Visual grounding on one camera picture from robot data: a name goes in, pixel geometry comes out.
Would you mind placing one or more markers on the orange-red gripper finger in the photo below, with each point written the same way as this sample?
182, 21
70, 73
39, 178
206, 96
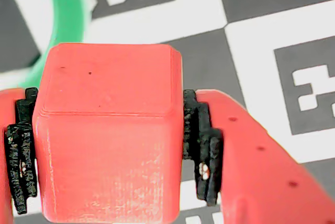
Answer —
10, 156
248, 169

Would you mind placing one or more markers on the red cube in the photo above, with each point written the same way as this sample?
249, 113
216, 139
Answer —
104, 129

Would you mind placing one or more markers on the checkerboard marker mat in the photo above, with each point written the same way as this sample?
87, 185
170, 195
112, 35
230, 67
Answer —
261, 25

